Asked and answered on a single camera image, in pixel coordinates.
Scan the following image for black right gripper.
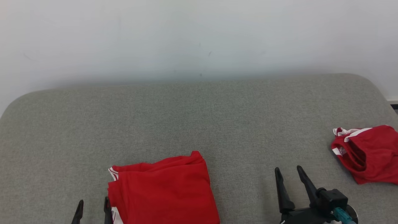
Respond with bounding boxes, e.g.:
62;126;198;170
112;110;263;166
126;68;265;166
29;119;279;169
275;166;335;224

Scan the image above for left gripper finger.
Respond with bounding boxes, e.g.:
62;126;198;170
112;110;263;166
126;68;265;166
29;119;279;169
104;196;114;224
71;199;84;224

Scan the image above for red jersey white sleeves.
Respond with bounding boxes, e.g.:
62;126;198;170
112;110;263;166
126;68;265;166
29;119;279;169
107;151;220;224

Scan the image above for red shorts white stripe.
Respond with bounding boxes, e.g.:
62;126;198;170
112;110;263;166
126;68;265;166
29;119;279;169
331;125;398;185

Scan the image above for teal right cable connector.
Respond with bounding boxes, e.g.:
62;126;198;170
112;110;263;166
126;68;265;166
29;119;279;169
331;208;356;224

